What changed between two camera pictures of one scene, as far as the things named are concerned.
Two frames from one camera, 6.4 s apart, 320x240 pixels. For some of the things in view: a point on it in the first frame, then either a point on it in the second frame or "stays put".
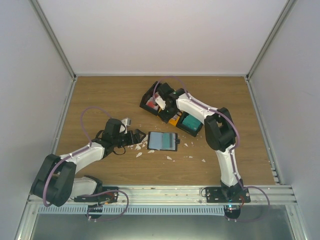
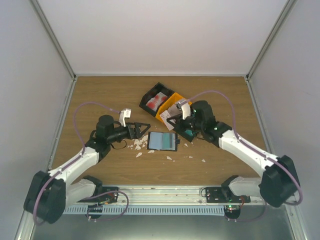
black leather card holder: x=162 y=141 stays put
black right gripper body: x=167 y=116 → x=199 y=125
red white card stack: x=152 y=103 stays put
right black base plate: x=215 y=195 stays put
